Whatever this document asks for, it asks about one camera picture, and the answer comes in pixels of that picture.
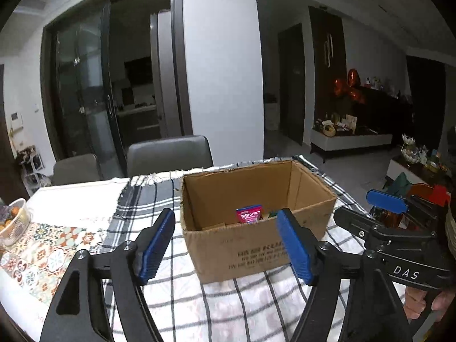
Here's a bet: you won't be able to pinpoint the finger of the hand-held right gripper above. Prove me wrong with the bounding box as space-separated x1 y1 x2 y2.
366 190 446 219
334 206 437 248

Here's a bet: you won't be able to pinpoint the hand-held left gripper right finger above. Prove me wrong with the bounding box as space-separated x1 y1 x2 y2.
276 208 414 342

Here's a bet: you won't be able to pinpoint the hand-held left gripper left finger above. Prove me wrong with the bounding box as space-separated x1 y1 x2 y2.
39 207 176 342

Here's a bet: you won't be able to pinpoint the orange snack packet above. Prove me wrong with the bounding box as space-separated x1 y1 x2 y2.
370 205 410 229

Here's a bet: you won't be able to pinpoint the pink snack packet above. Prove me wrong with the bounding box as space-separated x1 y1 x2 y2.
235 205 263 224

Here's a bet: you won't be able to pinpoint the cardboard box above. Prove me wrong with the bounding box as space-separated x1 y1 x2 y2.
180 160 338 285

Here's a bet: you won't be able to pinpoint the person's right hand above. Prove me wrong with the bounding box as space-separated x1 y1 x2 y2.
405 281 456 320

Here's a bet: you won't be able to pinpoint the green cloth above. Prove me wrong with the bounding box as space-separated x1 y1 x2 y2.
386 173 414 196

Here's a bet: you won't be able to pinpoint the white coffee table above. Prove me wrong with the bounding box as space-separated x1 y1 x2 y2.
386 157 453 190

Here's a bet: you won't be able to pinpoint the red paper item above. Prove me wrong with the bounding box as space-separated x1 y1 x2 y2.
427 185 449 205

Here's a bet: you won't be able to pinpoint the flower shaped ornament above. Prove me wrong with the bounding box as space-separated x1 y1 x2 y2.
402 135 421 164

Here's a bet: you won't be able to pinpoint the low white bench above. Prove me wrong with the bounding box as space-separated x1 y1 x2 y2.
311 128 393 164

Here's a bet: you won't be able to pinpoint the dark sideboard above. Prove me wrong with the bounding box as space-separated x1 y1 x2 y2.
351 85 414 136

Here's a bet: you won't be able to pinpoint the grey plaid cloth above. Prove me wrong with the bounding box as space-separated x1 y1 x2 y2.
101 155 421 342

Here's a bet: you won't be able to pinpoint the large grey chair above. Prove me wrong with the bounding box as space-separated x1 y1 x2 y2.
126 135 214 178

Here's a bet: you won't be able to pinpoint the patterned tablecloth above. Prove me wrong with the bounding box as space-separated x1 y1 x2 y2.
0 178 131 342

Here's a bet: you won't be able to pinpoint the small grey chair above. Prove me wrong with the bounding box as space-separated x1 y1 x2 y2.
53 154 102 186

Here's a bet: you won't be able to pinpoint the red foil balloons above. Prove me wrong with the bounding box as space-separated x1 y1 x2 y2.
333 68 367 105

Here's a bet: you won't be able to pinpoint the white fruit bowl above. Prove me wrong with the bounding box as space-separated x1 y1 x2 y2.
0 198 33 248

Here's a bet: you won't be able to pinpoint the dark room door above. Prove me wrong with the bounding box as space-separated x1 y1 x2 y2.
278 23 307 146

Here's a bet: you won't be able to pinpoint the small storage rack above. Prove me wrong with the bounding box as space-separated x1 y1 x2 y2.
16 146 45 189

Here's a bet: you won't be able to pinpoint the tall dark cabinet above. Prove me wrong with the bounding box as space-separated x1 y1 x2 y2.
308 5 347 132

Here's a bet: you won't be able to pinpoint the glass sliding door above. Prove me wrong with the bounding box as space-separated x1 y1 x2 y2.
43 3 127 172

